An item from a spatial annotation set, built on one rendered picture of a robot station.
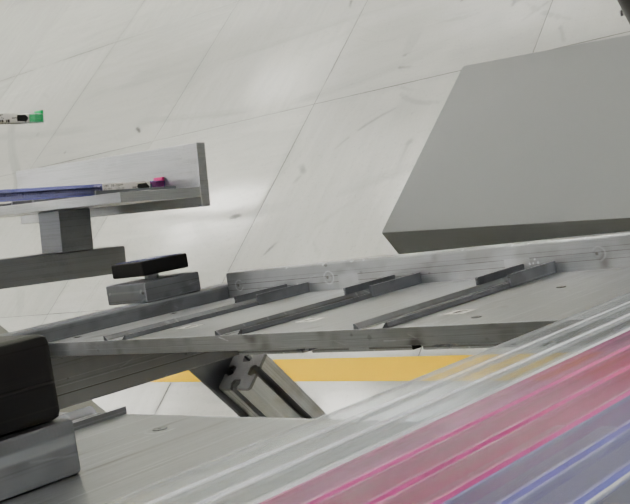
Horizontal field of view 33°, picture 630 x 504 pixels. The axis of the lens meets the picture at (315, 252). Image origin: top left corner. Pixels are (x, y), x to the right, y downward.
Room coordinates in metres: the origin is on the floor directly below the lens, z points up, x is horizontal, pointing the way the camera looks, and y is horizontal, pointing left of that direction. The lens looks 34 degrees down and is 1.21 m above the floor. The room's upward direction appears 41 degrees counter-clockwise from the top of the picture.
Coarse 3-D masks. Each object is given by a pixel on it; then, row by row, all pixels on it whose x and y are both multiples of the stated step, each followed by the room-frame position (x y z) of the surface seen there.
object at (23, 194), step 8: (96, 184) 0.98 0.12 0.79; (152, 184) 1.01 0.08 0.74; (160, 184) 1.01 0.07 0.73; (0, 192) 0.94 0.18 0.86; (8, 192) 0.94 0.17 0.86; (16, 192) 0.94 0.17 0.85; (24, 192) 0.95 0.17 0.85; (32, 192) 0.95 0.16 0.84; (40, 192) 0.95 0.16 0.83; (48, 192) 0.96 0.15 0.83; (56, 192) 0.96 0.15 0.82; (64, 192) 0.96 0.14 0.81; (72, 192) 0.97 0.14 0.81; (80, 192) 0.97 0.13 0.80; (88, 192) 0.97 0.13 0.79; (0, 200) 0.93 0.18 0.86; (8, 200) 0.94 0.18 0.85; (16, 200) 0.94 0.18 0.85; (24, 200) 0.95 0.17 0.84
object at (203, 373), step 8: (224, 360) 0.81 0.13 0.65; (200, 368) 0.80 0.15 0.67; (208, 368) 0.80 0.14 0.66; (216, 368) 0.81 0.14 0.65; (224, 368) 0.81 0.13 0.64; (200, 376) 0.79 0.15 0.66; (208, 376) 0.80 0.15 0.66; (216, 376) 0.80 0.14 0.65; (208, 384) 0.79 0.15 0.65; (216, 384) 0.80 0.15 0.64; (216, 392) 0.79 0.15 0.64; (224, 400) 0.79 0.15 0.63; (232, 408) 0.79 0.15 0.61; (240, 408) 0.80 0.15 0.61; (240, 416) 0.79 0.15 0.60; (248, 416) 0.80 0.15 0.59
